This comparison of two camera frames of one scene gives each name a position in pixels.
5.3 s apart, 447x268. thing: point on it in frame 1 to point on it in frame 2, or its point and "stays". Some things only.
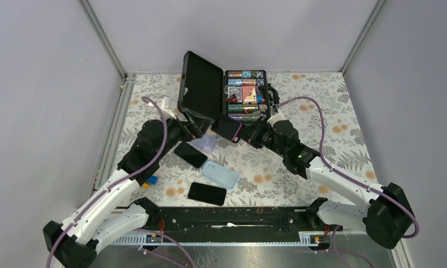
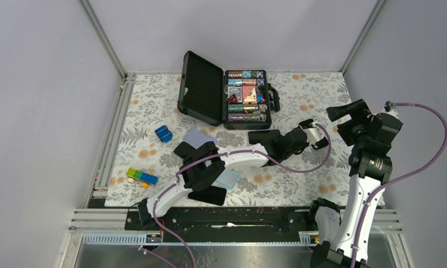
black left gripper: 196,127 to 305,144
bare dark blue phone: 191,154 stays
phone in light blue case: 220,175 stays
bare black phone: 207,194 stays
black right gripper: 251,133 to 360,113
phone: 207,143 stays
